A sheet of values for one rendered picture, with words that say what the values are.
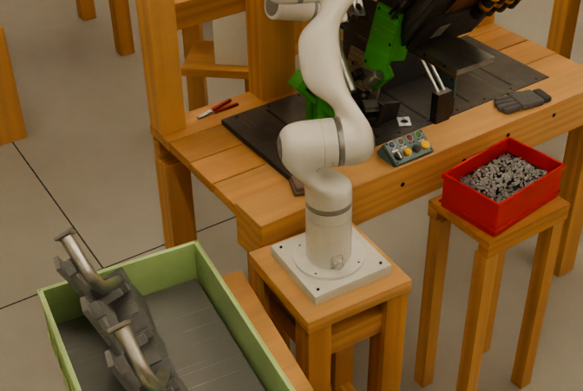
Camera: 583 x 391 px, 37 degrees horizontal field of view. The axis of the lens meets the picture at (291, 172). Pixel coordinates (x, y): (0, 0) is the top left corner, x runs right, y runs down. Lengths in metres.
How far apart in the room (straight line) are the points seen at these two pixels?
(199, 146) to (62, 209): 1.44
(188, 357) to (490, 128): 1.29
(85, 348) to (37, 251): 1.74
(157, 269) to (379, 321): 0.61
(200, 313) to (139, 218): 1.78
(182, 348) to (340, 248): 0.47
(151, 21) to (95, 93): 2.36
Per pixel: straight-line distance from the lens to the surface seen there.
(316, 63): 2.07
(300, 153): 2.04
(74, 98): 4.98
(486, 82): 3.15
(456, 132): 2.84
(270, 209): 2.47
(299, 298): 2.25
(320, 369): 2.35
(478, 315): 2.75
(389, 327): 2.40
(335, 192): 2.13
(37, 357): 3.43
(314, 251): 2.26
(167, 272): 2.29
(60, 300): 2.24
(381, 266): 2.31
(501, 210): 2.53
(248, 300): 2.34
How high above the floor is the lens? 2.38
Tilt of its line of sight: 35 degrees down
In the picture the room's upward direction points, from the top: 1 degrees counter-clockwise
